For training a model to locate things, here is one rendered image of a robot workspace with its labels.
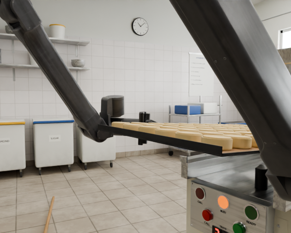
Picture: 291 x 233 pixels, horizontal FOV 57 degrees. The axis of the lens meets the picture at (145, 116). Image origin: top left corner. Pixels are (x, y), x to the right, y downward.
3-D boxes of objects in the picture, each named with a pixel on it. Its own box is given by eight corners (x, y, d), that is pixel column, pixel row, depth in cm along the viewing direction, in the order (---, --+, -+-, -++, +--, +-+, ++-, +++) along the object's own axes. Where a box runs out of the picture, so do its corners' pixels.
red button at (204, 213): (205, 217, 76) (205, 207, 76) (213, 221, 74) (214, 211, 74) (201, 218, 75) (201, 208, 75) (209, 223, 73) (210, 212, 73)
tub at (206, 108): (200, 112, 536) (200, 102, 535) (217, 113, 500) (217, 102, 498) (186, 113, 516) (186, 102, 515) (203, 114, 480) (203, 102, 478)
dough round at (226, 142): (196, 148, 44) (196, 135, 44) (207, 145, 48) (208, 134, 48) (226, 152, 41) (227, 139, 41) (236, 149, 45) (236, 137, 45)
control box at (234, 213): (197, 223, 83) (197, 178, 82) (273, 260, 63) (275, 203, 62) (189, 226, 80) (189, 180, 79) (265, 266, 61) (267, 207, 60)
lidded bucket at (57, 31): (64, 42, 434) (64, 28, 433) (66, 39, 412) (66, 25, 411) (48, 40, 424) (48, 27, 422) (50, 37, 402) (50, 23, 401)
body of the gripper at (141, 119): (147, 142, 88) (125, 141, 89) (148, 111, 88) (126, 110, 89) (143, 145, 82) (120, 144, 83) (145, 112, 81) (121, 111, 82)
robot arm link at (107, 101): (82, 133, 84) (97, 140, 78) (81, 97, 81) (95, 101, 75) (114, 126, 92) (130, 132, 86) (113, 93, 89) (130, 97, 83)
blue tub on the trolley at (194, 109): (187, 113, 511) (187, 104, 510) (201, 114, 476) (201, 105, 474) (173, 113, 496) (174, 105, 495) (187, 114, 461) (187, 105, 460)
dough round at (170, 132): (158, 140, 51) (159, 130, 51) (151, 137, 56) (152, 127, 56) (183, 141, 52) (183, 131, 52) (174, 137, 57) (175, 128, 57)
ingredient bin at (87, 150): (81, 172, 395) (81, 119, 390) (75, 162, 454) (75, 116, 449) (117, 168, 416) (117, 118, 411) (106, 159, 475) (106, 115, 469)
